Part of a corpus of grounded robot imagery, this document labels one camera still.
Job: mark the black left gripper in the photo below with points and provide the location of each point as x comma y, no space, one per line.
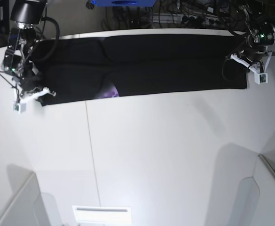
252,55

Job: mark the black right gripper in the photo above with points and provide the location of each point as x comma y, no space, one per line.
30,82

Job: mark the black T-shirt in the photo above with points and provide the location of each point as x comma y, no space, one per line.
130,65

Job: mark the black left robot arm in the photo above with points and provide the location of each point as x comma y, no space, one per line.
261,32

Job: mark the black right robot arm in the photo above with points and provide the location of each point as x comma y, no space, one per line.
23,40

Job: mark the blue box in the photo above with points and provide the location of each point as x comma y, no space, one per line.
124,3

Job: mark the white partition panel left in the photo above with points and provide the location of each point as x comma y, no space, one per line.
28,205

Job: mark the white partition panel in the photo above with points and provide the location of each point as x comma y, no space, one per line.
28,205
257,195

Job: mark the white partition panel right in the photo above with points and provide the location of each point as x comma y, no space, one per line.
257,195

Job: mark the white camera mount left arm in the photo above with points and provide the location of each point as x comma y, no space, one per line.
258,67

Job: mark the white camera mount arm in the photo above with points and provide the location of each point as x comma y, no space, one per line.
21,98
258,67

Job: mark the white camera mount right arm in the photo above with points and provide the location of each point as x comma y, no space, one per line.
21,98

